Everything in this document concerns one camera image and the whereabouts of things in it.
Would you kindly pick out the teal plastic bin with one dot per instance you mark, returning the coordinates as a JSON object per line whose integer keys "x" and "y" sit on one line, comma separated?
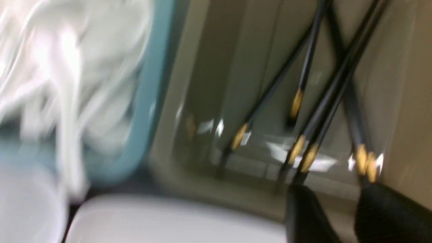
{"x": 148, "y": 101}

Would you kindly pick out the pile of white spoons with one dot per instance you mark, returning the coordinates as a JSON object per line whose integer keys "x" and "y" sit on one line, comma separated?
{"x": 67, "y": 84}

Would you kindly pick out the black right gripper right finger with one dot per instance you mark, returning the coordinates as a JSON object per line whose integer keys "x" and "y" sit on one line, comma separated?
{"x": 384, "y": 215}

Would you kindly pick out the black chopstick in bin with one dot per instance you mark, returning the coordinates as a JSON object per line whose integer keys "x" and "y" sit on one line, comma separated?
{"x": 248, "y": 121}
{"x": 363, "y": 154}
{"x": 311, "y": 37}

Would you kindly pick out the black chopstick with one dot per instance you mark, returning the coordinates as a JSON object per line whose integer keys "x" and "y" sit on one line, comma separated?
{"x": 363, "y": 154}
{"x": 324, "y": 101}
{"x": 337, "y": 101}
{"x": 248, "y": 121}
{"x": 311, "y": 37}

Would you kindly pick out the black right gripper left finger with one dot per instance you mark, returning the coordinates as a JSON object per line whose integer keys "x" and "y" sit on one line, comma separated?
{"x": 306, "y": 221}

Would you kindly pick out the small white bowl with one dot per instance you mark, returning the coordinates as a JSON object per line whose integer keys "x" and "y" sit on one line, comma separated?
{"x": 33, "y": 208}

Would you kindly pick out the brown plastic bin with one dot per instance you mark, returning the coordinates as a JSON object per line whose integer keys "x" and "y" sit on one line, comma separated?
{"x": 222, "y": 70}

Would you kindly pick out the large white square plate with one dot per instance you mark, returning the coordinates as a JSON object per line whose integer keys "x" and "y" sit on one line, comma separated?
{"x": 154, "y": 219}

